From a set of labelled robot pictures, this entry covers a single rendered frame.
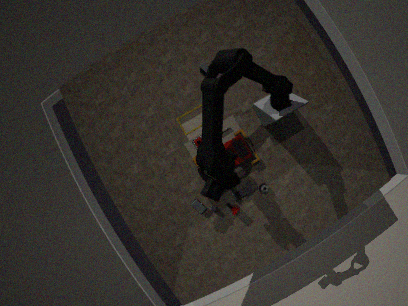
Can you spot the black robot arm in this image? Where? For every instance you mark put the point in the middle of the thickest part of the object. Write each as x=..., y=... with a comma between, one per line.
x=216, y=163

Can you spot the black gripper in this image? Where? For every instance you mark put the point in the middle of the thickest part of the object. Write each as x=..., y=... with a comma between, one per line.
x=232, y=180

